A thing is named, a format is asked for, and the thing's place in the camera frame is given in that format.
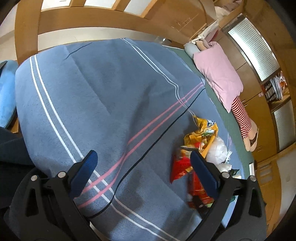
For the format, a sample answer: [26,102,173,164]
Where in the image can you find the red snack wrapper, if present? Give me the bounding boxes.
[170,146,214,209]

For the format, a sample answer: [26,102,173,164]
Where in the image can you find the yellow snack wrapper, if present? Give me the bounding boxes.
[184,116,219,158]

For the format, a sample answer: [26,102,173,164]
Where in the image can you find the white crumpled plastic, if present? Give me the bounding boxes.
[205,136,232,173]

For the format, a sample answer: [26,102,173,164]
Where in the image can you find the white flat board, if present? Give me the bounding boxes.
[249,163,255,176]

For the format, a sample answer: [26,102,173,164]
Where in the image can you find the striped plush doll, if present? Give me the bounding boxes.
[231,96,259,152]

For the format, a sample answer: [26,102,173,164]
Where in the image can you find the blue striped blanket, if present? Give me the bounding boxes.
[9,37,246,241]

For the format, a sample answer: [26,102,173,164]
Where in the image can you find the pink pillow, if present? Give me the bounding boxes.
[193,41,243,113]

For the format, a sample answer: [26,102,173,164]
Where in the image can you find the stacked books on shelf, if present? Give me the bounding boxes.
[262,71,287,102]

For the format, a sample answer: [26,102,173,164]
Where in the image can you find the blue cushion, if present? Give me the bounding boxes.
[1,60,18,128]

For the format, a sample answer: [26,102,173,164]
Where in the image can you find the wooden wall cabinets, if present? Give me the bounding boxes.
[215,30,277,163]

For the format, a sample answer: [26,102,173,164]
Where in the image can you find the wooden bed frame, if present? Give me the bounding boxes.
[14,0,295,235]

